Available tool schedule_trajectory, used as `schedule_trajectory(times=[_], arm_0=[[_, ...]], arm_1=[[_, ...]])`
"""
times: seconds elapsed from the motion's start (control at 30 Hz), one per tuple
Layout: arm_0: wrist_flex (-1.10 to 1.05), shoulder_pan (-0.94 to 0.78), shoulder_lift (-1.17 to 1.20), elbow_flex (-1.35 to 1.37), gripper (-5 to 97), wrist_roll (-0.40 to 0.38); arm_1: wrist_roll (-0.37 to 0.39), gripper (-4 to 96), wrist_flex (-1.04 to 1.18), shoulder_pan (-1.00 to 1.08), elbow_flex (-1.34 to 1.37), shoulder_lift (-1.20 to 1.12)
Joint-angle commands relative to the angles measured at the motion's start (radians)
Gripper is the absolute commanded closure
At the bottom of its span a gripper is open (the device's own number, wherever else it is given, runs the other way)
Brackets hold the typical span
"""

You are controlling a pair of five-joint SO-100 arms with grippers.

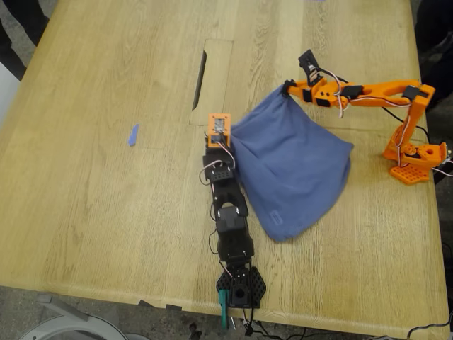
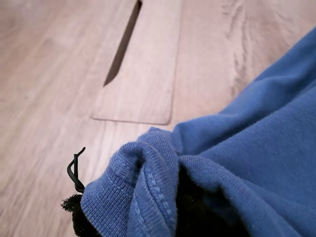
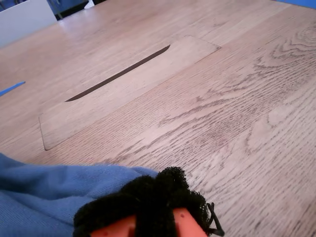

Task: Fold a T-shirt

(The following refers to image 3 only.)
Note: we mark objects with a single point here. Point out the black elastic tie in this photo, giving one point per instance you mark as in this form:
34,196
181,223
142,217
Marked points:
219,231

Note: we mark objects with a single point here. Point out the blue tape piece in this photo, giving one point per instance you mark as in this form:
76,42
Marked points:
10,89
303,3

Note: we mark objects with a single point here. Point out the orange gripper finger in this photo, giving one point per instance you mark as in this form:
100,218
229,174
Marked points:
177,192
118,212

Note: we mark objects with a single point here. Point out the bystander dark trousers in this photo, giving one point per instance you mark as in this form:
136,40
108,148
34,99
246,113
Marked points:
71,7

